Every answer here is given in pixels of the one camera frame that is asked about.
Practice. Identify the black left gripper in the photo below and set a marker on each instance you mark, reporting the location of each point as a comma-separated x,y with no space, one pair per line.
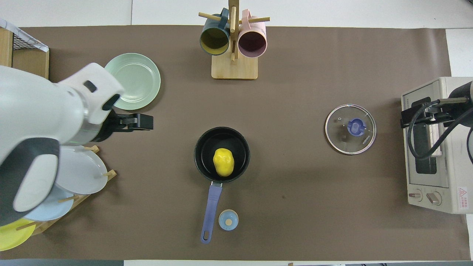
111,123

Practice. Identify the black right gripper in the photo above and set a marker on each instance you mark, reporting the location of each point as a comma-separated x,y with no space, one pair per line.
462,107

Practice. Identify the glass lid blue knob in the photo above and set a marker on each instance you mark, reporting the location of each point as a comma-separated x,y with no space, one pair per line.
351,129

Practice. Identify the yellow potato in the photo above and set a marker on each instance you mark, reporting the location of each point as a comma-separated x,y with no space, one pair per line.
224,162

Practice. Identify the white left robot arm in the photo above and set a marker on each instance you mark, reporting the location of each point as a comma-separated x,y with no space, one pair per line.
37,103

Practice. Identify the green plate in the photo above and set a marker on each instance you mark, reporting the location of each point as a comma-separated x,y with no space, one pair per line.
142,81

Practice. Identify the grey plate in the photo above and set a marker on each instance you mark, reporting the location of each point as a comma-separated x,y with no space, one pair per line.
85,173

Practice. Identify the light blue plate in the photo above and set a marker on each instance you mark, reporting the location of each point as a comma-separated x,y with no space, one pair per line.
55,208

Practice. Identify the wooden plate rack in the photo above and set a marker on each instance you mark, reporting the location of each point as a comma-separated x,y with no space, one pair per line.
48,224

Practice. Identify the yellow plate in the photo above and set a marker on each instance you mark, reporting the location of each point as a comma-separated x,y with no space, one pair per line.
11,238

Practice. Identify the beige toaster oven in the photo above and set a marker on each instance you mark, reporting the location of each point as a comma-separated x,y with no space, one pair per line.
454,177

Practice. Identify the wooden mug tree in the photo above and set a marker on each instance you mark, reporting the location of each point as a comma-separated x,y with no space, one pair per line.
234,68

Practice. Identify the dark blue mug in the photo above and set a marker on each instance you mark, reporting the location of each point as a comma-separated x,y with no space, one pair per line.
214,40

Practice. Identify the brown table mat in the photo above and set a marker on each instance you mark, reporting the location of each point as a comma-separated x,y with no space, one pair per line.
295,74

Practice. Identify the pink mug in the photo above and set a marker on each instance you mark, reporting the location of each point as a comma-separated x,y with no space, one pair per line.
252,42

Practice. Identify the white checked cloth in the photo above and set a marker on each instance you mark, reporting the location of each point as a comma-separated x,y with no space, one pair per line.
26,35

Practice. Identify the light wooden board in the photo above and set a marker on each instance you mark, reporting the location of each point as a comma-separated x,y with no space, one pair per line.
5,48

